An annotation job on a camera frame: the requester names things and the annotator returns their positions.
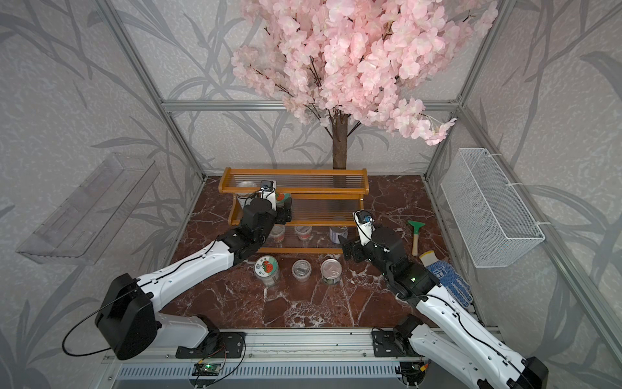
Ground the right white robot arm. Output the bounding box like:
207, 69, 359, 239
340, 225, 549, 388

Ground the right circuit board with wires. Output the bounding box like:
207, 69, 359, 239
395, 361, 429, 388

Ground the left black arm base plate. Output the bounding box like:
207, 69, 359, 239
175, 332, 246, 360

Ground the small clear tub pink label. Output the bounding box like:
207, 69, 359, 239
292, 259, 313, 283

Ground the green white tin can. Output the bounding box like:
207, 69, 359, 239
236, 180, 258, 208

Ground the green scraper wooden handle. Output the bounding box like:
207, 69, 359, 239
408, 220, 425, 257

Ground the aluminium front rail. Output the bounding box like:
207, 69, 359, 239
102, 327, 430, 364

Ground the blue white work glove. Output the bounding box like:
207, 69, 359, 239
420, 251, 473, 309

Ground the tall jar strawberry lid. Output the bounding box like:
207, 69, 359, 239
254, 255, 280, 288

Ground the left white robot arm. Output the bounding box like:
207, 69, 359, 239
95, 199, 293, 361

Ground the clear jar red label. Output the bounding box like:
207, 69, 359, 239
275, 192, 291, 207

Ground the white wire mesh basket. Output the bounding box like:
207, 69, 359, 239
441, 147, 545, 268

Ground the green circuit board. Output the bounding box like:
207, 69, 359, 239
192, 362, 224, 378

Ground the clear acrylic wall shelf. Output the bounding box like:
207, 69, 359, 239
16, 152, 160, 265

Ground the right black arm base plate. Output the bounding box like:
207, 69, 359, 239
370, 327, 416, 358

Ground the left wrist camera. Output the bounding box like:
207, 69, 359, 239
259, 180, 277, 211

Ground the orange wooden three-tier shelf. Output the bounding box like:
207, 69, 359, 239
219, 168, 369, 254

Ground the pink blossom artificial tree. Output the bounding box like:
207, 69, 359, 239
231, 0, 498, 170

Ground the silver grey tin can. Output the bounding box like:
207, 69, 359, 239
329, 226, 348, 245

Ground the small clear tub red label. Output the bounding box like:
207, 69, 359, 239
269, 225, 286, 243

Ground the green silver-top tin can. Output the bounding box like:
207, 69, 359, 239
320, 258, 343, 285

